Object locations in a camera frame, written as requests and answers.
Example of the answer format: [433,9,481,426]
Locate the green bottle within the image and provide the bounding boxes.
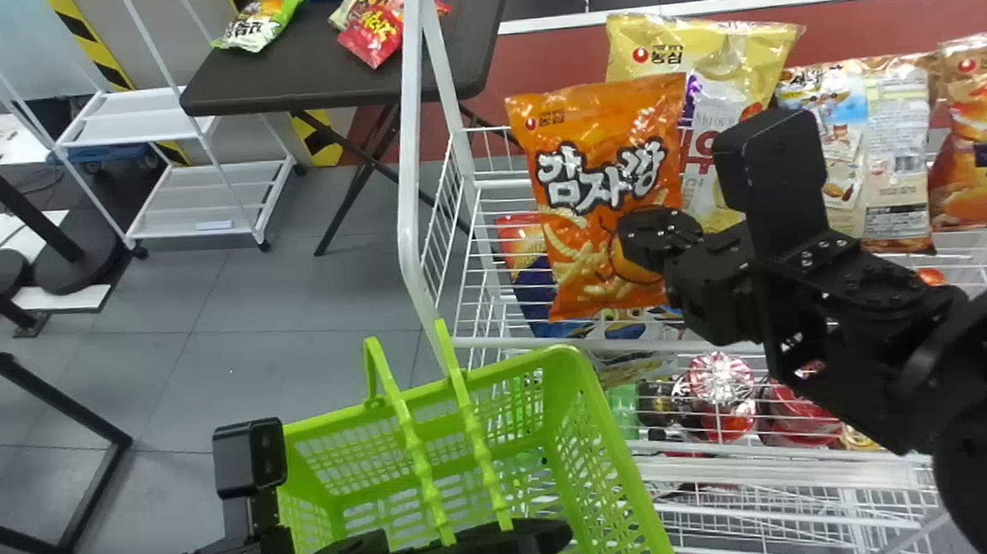
[607,383,643,442]

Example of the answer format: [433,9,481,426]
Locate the beige snack packet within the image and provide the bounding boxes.
[773,52,951,262]

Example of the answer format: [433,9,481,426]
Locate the white shelf trolley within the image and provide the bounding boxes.
[0,0,304,267]

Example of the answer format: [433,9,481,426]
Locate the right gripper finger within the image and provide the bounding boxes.
[615,204,707,276]

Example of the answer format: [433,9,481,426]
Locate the green basket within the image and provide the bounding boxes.
[267,306,682,554]

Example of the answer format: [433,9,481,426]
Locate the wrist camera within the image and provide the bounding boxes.
[210,417,294,546]
[709,105,833,260]

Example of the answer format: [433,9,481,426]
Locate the orange snack packet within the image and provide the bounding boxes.
[919,30,987,234]
[504,72,701,325]

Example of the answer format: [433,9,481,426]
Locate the white wire rack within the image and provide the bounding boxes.
[384,0,987,554]

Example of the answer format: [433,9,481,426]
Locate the white snack packet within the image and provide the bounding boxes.
[674,73,773,236]

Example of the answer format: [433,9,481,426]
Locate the red and blue snack packet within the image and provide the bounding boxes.
[493,209,601,343]

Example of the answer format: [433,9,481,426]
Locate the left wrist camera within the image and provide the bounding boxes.
[210,417,294,546]

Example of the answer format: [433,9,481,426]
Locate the red noodle cup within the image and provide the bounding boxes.
[755,375,846,454]
[671,348,762,447]

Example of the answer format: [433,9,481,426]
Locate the green snack packet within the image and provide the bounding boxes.
[208,0,308,57]

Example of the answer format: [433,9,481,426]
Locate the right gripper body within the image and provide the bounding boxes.
[658,219,770,351]

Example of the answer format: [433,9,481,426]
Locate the dark side table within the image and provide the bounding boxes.
[174,0,528,265]

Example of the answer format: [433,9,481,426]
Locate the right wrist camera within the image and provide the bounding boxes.
[709,105,833,260]

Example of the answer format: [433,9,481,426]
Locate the yellow and black striped post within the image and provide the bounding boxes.
[46,0,346,182]

